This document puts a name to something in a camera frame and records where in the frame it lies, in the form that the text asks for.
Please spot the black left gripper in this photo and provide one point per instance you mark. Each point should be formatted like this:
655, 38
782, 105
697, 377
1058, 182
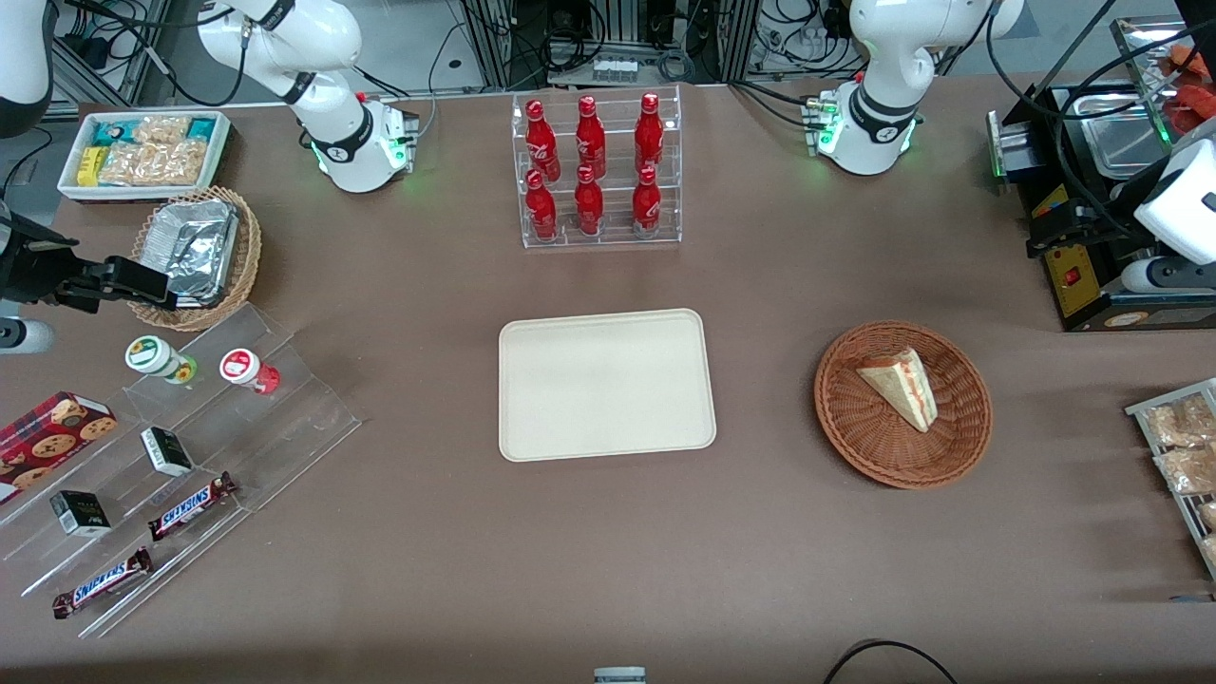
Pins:
1095, 220

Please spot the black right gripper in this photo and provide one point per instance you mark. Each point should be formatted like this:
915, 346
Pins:
27, 269

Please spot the triangular sandwich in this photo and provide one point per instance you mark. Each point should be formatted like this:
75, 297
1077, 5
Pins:
907, 389

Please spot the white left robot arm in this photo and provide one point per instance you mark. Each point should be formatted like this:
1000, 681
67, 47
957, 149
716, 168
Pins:
883, 57

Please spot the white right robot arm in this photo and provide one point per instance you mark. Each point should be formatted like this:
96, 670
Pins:
323, 114

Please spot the light wicker basket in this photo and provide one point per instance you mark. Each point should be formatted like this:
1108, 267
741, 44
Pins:
245, 266

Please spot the tray of packaged snacks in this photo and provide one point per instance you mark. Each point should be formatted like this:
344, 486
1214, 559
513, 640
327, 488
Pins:
1140, 410

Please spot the brown wicker basket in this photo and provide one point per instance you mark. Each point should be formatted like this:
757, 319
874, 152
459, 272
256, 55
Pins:
874, 437

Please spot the beige rectangular tray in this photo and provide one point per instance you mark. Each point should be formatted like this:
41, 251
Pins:
608, 385

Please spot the aluminium foil container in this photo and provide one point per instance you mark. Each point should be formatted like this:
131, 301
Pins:
195, 247

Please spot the black food warmer machine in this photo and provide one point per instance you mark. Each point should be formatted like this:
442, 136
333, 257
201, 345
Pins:
1083, 294

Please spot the green lid cup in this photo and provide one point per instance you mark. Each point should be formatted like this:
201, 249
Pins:
152, 355

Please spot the steel warmer pan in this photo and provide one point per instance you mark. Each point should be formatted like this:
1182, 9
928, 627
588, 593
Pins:
1121, 142

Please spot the large clear cracker bag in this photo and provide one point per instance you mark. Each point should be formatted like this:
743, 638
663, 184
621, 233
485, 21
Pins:
157, 163

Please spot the white snack bin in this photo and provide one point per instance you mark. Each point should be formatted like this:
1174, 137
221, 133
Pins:
71, 185

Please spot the yellow snack packet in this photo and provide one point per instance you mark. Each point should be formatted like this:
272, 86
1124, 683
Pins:
90, 166

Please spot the red lid cup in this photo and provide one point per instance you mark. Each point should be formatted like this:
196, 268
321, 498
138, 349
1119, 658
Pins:
242, 367

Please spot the teal snack packet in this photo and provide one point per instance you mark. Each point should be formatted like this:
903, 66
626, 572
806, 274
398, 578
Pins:
201, 127
112, 132

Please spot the small clear cracker bag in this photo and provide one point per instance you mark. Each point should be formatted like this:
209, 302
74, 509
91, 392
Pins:
161, 128

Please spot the small black box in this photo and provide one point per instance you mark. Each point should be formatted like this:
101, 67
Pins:
81, 513
167, 451

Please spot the red plaid cookie box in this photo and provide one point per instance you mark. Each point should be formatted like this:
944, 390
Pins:
47, 437

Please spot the red fried food piece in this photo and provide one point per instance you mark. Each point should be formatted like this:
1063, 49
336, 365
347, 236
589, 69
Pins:
1192, 59
1195, 109

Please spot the clear acrylic stepped display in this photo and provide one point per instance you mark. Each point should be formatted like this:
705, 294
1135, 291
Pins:
285, 418

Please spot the Snickers chocolate bar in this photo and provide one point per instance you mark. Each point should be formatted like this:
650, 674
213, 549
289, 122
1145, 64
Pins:
100, 582
190, 508

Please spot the clear bagged pastry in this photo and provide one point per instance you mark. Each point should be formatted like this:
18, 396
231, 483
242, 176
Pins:
1208, 516
1210, 549
1183, 423
1187, 470

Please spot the red cola bottle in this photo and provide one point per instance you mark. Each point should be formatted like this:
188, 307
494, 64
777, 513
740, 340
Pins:
589, 204
590, 133
649, 131
646, 204
541, 138
541, 209

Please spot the clear acrylic bottle rack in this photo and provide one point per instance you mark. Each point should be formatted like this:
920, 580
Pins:
613, 242

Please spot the white power strip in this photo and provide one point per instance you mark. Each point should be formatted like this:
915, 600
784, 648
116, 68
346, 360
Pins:
614, 69

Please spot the small grey device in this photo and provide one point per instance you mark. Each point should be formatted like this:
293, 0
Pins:
619, 675

